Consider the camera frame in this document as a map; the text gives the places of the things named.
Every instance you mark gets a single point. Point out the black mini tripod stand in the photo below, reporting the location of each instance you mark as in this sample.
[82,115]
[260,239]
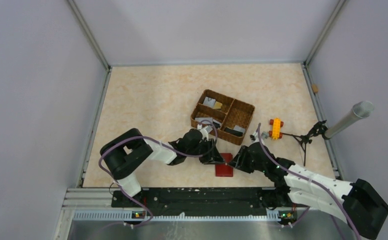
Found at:
[318,129]

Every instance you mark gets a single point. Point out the silver metal tube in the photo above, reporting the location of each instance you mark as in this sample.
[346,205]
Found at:
[359,111]

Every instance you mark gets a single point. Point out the pale gold card under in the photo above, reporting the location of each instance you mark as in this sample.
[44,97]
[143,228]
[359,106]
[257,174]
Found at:
[217,105]

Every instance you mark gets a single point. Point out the grey plastic toy beam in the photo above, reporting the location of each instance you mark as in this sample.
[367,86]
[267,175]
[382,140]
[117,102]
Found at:
[265,134]

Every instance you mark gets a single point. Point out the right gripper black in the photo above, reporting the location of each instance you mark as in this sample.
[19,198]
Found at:
[239,161]

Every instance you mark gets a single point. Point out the brown wicker divided basket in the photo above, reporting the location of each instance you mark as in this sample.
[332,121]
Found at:
[233,112]

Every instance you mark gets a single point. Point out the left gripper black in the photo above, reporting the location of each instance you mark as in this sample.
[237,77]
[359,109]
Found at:
[212,157]

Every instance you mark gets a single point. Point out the red leather card holder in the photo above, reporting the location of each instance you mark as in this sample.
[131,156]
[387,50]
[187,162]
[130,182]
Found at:
[224,170]

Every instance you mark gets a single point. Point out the small tan block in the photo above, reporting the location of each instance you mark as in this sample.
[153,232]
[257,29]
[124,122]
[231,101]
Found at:
[314,88]

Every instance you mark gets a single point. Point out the black card in basket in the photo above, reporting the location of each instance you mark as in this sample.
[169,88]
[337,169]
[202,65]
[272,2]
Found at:
[233,132]

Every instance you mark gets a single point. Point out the yellow toy brick car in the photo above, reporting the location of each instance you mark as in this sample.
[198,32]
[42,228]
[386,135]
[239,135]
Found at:
[276,125]

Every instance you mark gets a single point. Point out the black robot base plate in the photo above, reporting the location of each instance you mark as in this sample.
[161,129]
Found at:
[210,202]

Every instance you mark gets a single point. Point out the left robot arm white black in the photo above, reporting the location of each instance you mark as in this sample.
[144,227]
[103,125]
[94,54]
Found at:
[127,152]

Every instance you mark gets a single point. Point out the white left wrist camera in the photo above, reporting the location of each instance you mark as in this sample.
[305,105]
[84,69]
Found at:
[204,130]

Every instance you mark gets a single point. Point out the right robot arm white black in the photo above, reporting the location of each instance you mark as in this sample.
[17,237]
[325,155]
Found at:
[357,203]

